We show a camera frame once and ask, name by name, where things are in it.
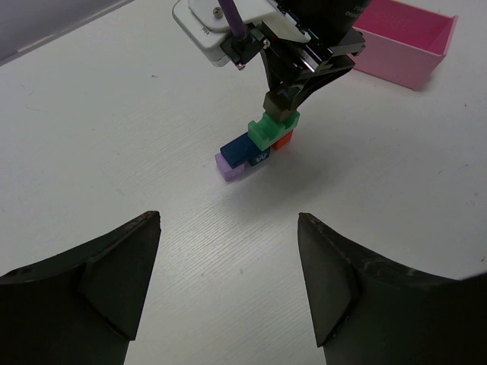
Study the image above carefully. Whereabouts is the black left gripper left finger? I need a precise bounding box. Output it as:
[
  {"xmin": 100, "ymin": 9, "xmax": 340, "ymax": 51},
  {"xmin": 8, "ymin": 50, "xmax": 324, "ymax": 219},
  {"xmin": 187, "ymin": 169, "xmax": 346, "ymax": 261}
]
[{"xmin": 1, "ymin": 211, "xmax": 161, "ymax": 364}]

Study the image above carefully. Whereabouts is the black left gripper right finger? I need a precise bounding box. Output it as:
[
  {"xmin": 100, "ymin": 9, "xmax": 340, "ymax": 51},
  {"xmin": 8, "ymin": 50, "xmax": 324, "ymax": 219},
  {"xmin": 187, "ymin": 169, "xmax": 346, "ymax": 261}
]
[{"xmin": 298, "ymin": 213, "xmax": 486, "ymax": 364}]

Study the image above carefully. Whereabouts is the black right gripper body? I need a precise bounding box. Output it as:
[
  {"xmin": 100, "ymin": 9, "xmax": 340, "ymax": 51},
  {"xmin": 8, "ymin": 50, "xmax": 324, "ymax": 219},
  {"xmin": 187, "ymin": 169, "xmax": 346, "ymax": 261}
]
[{"xmin": 259, "ymin": 14, "xmax": 365, "ymax": 86}]

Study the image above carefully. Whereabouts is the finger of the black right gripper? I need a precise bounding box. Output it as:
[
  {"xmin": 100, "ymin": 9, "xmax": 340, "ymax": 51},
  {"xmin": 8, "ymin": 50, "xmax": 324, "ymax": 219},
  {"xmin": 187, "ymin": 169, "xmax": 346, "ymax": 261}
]
[
  {"xmin": 291, "ymin": 70, "xmax": 349, "ymax": 110},
  {"xmin": 266, "ymin": 71, "xmax": 289, "ymax": 100}
]

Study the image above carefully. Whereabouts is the brown window wood block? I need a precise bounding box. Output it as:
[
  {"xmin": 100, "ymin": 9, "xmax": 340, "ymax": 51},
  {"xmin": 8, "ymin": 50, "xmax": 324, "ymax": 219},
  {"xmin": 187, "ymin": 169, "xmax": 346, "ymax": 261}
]
[{"xmin": 263, "ymin": 91, "xmax": 294, "ymax": 122}]

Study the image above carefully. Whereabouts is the green hospital wood block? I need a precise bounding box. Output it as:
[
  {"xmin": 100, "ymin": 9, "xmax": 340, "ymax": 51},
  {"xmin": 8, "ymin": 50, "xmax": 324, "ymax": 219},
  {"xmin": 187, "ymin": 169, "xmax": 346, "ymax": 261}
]
[{"xmin": 247, "ymin": 111, "xmax": 301, "ymax": 151}]

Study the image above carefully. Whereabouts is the red orange wood cube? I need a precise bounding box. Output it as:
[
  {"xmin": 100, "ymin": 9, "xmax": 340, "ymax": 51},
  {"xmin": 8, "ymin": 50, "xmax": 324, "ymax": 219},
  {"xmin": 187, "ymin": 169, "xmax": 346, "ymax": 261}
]
[{"xmin": 272, "ymin": 130, "xmax": 294, "ymax": 151}]

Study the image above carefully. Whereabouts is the dark blue wood block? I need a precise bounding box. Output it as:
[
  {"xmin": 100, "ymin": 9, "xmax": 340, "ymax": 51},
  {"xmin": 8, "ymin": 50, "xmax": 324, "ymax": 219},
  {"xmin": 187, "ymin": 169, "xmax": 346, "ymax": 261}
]
[{"xmin": 220, "ymin": 133, "xmax": 261, "ymax": 168}]

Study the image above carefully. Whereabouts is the large lilac wood block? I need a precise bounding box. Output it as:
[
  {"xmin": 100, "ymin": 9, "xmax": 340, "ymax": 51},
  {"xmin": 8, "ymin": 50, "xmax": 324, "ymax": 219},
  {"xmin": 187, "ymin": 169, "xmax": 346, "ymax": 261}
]
[{"xmin": 215, "ymin": 153, "xmax": 245, "ymax": 182}]

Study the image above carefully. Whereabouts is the pink plastic box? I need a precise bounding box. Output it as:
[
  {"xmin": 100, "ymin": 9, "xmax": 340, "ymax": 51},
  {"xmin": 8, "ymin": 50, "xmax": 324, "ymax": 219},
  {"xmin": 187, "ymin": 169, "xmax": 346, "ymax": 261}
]
[{"xmin": 354, "ymin": 0, "xmax": 458, "ymax": 90}]

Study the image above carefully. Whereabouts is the small dark blue wood cube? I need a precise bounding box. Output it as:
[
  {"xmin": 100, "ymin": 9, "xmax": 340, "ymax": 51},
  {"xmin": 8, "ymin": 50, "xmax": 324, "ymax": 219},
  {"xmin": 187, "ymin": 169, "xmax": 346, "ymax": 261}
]
[{"xmin": 248, "ymin": 148, "xmax": 271, "ymax": 167}]

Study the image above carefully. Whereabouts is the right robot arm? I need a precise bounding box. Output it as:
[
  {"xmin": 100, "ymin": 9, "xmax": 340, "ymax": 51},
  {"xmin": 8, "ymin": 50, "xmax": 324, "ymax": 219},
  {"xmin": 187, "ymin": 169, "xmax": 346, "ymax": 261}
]
[{"xmin": 259, "ymin": 0, "xmax": 370, "ymax": 119}]

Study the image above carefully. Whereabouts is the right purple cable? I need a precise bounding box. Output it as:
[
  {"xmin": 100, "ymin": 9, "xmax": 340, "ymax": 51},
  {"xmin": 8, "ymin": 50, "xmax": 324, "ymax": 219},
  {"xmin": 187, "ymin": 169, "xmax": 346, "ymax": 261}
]
[{"xmin": 216, "ymin": 0, "xmax": 247, "ymax": 41}]

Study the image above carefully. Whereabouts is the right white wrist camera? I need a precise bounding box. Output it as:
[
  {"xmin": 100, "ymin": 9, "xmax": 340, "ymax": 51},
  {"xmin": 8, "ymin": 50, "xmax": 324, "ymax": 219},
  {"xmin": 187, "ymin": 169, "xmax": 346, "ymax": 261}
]
[{"xmin": 172, "ymin": 0, "xmax": 286, "ymax": 67}]

